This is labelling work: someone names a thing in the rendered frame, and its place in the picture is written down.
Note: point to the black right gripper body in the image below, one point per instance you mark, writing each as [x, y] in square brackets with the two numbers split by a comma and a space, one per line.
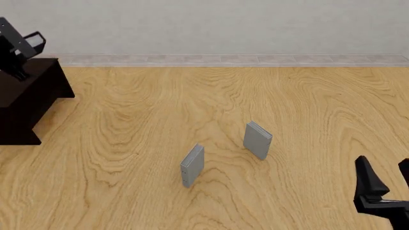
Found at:
[393, 210]

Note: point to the grey book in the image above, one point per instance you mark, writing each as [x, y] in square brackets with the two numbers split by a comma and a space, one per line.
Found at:
[193, 166]
[255, 140]

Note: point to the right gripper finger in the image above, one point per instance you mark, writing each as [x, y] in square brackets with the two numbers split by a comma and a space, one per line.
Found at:
[405, 169]
[369, 182]

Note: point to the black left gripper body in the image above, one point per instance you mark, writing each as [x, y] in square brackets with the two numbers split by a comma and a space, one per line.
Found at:
[17, 39]

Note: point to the dark wooden cabinet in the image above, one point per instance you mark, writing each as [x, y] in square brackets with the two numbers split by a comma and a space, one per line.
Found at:
[25, 107]

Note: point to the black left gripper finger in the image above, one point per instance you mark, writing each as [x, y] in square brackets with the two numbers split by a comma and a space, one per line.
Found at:
[16, 64]

